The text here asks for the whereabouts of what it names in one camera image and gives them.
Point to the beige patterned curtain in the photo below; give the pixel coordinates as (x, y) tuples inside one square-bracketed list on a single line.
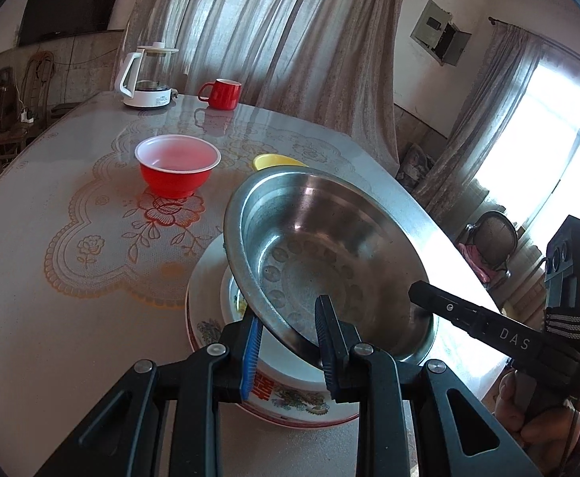
[(270, 35)]

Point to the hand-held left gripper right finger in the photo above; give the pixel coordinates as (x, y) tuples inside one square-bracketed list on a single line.
[(323, 338)]

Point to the yellow plastic bowl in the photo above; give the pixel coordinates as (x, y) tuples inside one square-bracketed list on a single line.
[(275, 160)]

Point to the bright window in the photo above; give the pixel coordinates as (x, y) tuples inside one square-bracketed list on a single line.
[(558, 149)]

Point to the person's right hand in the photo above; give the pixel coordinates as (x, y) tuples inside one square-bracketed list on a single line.
[(533, 417)]

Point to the round back chair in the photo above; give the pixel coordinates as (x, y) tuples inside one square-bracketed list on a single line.
[(494, 238)]

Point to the beige window curtain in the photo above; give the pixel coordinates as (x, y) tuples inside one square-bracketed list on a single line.
[(489, 124)]

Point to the white glass electric kettle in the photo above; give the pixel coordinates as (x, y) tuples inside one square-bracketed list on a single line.
[(148, 89)]

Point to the patterned cushion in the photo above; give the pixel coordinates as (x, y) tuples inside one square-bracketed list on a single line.
[(414, 166)]

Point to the black wall television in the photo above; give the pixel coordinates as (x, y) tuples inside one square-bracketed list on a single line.
[(71, 5)]

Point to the wooden chair with curved back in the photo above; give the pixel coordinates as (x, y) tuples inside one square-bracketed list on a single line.
[(39, 84)]

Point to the stainless steel bowl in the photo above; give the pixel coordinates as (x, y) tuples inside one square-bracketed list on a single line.
[(320, 218)]

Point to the grey wall electrical box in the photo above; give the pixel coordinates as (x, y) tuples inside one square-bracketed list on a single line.
[(439, 35)]

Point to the white floral enamel plate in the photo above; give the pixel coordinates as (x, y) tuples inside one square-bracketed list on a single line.
[(205, 308)]

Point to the red mug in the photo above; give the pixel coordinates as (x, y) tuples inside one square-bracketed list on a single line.
[(223, 95)]

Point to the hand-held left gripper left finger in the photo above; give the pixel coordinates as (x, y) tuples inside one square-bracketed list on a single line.
[(251, 357)]

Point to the dark wooden chair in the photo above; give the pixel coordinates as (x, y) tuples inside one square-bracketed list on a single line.
[(4, 129)]

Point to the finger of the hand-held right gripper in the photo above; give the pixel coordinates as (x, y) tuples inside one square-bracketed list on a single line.
[(444, 303)]

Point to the orange floral lace table cover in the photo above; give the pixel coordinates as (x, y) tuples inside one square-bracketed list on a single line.
[(96, 238)]

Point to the red plastic bowl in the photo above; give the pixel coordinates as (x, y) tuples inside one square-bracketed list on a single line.
[(178, 179)]

